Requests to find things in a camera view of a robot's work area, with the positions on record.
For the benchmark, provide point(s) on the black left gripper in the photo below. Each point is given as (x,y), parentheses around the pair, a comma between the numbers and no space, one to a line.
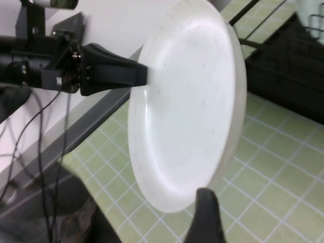
(50,79)

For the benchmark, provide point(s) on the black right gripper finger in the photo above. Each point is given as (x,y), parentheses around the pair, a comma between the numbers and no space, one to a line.
(206,220)

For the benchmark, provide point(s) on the white plate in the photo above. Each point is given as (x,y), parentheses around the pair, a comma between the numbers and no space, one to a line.
(187,101)

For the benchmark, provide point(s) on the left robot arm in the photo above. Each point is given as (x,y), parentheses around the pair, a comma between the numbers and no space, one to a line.
(15,73)

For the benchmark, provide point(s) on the pale green plate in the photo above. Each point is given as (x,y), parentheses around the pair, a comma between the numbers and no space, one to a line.
(303,10)

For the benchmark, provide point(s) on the white side table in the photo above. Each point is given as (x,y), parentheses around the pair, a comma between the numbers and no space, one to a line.
(83,111)

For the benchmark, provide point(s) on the green checked tablecloth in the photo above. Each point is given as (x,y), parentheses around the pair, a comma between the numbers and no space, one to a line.
(278,177)

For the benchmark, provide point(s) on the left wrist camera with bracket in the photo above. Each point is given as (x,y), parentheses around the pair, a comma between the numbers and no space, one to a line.
(27,20)

